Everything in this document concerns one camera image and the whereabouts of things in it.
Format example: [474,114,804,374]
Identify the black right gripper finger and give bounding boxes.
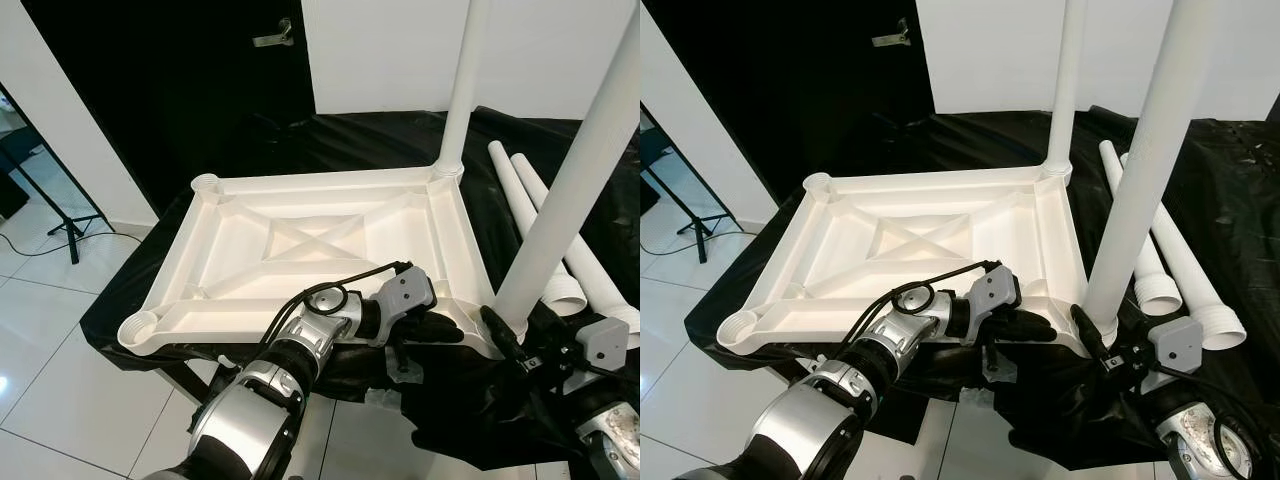
[480,305,527,367]
[1070,303,1112,364]

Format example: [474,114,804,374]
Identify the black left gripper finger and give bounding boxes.
[415,312,466,346]
[1000,310,1059,345]

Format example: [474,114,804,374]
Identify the black tripod stand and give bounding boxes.
[640,130,748,264]
[0,130,113,266]

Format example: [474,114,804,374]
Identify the black work table leg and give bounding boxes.
[765,365,816,401]
[160,365,216,406]

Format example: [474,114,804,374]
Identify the black shiny table cover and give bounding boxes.
[685,105,1280,471]
[80,105,640,469]

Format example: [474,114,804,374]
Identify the white work table frame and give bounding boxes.
[215,350,413,413]
[815,350,996,409]

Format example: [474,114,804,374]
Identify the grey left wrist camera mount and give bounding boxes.
[960,264,1024,347]
[375,265,439,347]

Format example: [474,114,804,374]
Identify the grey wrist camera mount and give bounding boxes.
[578,315,632,372]
[960,264,1024,347]
[375,265,439,347]
[1148,315,1204,372]

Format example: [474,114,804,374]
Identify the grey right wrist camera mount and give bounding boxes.
[1148,315,1204,372]
[578,315,632,372]

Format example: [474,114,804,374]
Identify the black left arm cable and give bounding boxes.
[855,261,1001,346]
[265,261,413,351]

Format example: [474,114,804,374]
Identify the silver door handle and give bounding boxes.
[252,18,296,49]
[872,18,914,49]

